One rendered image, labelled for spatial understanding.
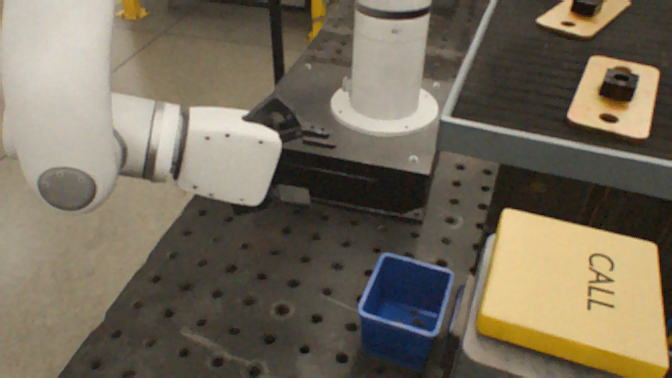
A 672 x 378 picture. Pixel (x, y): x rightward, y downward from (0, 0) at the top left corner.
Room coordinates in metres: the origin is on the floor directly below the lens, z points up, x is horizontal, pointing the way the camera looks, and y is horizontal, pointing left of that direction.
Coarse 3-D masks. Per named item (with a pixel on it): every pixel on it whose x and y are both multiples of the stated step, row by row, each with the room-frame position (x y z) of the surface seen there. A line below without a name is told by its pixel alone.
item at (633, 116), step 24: (600, 72) 0.28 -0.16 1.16; (624, 72) 0.27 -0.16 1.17; (648, 72) 0.28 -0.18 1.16; (576, 96) 0.26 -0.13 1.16; (600, 96) 0.26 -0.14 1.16; (624, 96) 0.25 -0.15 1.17; (648, 96) 0.26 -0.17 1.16; (576, 120) 0.23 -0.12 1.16; (600, 120) 0.23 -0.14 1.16; (624, 120) 0.23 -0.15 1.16; (648, 120) 0.23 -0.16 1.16
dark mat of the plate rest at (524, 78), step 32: (512, 0) 0.40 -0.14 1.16; (544, 0) 0.40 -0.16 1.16; (640, 0) 0.41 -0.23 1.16; (512, 32) 0.35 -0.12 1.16; (544, 32) 0.35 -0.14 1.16; (608, 32) 0.35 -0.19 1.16; (640, 32) 0.35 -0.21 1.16; (480, 64) 0.30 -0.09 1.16; (512, 64) 0.30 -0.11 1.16; (544, 64) 0.30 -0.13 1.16; (576, 64) 0.30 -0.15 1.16; (640, 64) 0.30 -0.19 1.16; (480, 96) 0.26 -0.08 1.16; (512, 96) 0.26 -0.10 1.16; (544, 96) 0.26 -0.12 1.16; (512, 128) 0.23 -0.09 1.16; (544, 128) 0.23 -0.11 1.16; (576, 128) 0.23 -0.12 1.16
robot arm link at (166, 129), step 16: (160, 112) 0.47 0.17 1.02; (176, 112) 0.47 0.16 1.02; (160, 128) 0.45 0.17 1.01; (176, 128) 0.46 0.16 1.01; (160, 144) 0.44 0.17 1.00; (176, 144) 0.45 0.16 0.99; (160, 160) 0.43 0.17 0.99; (176, 160) 0.45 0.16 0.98; (144, 176) 0.43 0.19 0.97; (160, 176) 0.44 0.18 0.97
